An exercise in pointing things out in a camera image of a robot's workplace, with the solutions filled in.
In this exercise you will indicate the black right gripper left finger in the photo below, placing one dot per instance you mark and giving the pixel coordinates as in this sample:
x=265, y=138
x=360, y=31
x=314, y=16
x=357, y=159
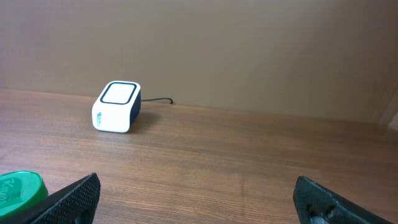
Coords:
x=74, y=204

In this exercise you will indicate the green lidded jar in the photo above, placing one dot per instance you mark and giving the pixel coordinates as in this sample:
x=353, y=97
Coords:
x=20, y=190

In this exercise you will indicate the white barcode scanner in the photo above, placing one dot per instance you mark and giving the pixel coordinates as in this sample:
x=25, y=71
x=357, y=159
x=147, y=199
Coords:
x=117, y=107

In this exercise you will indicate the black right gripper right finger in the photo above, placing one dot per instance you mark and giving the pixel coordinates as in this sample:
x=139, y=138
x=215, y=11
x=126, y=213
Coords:
x=316, y=204

